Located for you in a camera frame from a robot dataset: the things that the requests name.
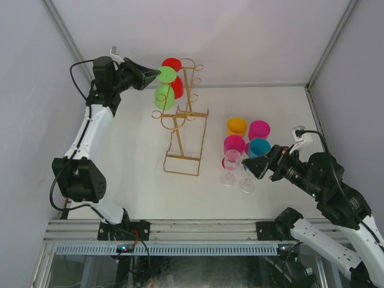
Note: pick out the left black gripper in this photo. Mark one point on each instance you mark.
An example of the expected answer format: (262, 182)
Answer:
(143, 76)

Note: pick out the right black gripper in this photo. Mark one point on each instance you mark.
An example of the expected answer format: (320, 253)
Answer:
(278, 155)

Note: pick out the cyan plastic wine glass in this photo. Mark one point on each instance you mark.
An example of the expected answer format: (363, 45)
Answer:
(257, 147)

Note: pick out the clear wine glass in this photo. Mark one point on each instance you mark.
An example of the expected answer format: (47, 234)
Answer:
(231, 163)
(246, 184)

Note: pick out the green plastic wine glass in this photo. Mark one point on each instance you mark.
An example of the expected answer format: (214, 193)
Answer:
(164, 94)

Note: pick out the magenta wine glass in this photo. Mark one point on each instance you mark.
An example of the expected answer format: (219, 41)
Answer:
(233, 142)
(259, 129)

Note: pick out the orange plastic wine glass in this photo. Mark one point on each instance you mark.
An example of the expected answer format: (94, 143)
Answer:
(236, 126)

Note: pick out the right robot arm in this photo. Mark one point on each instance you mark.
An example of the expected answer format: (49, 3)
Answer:
(321, 178)

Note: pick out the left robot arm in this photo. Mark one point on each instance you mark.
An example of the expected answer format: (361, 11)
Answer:
(77, 176)

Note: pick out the red plastic wine glass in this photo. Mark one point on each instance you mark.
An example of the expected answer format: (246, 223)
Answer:
(177, 85)

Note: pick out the right green led board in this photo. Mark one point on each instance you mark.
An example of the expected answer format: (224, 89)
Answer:
(289, 253)

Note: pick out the green led board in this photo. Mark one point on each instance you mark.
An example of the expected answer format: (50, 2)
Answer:
(289, 253)
(125, 248)

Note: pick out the left green led board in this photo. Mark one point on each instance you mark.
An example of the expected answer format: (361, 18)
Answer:
(125, 248)

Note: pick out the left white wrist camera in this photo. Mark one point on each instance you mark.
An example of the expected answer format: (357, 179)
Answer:
(114, 54)

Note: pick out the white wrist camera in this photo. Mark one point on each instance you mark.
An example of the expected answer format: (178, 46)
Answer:
(114, 54)
(302, 139)

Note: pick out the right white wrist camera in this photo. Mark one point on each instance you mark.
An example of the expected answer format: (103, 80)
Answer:
(302, 139)

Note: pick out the right black base bracket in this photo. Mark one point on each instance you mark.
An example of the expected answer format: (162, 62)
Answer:
(271, 231)

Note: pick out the black base bracket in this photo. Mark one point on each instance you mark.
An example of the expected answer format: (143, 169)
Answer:
(137, 230)
(271, 231)

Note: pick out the gold wire glass rack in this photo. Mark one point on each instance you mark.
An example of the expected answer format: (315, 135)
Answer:
(187, 127)

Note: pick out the left aluminium frame post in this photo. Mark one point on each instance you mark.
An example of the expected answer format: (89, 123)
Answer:
(72, 48)

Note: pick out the aluminium frame post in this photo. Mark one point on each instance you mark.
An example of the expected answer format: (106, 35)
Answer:
(72, 48)
(342, 23)

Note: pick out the blue slotted cable duct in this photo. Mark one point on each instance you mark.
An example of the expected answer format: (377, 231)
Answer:
(251, 249)

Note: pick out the left black base bracket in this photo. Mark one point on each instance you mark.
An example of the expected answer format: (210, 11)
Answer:
(137, 230)

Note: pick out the aluminium front rail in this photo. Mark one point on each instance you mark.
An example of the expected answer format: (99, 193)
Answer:
(162, 231)

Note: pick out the right aluminium frame post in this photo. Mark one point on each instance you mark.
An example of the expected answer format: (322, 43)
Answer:
(342, 23)

